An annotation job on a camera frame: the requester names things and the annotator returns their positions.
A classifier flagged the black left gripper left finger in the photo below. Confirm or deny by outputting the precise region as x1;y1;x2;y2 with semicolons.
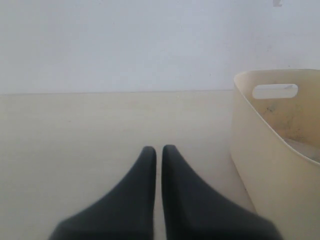
49;146;157;240

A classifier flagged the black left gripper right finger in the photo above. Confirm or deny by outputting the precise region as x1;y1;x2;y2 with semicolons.
161;145;283;240

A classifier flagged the cream plastic bin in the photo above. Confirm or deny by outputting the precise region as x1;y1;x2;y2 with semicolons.
230;69;320;240

